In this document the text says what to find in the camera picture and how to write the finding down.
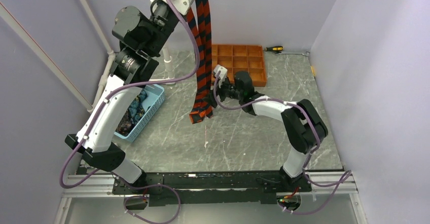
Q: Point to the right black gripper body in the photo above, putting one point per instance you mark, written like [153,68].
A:
[228,90]

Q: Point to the brown compartment tray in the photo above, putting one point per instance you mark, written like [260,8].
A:
[237,58]

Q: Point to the orange navy striped tie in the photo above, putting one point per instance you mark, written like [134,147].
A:
[200,26]

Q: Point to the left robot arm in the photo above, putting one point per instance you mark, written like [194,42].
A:
[141,39]

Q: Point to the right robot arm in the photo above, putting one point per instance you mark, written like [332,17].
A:
[304,127]

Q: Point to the dark patterned ties pile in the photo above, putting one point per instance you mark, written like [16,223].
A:
[133,114]

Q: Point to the orange black screwdriver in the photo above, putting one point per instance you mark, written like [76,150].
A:
[275,49]

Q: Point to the silver wrench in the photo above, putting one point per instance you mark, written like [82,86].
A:
[305,53]

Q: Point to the white pvc pipe stand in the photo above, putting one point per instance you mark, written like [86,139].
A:
[167,62]

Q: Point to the blue plastic basket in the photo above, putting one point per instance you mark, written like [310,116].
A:
[156,96]

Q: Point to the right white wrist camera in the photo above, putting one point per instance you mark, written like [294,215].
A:
[220,74]

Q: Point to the white diagonal wall pipe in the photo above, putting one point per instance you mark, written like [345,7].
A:
[16,26]

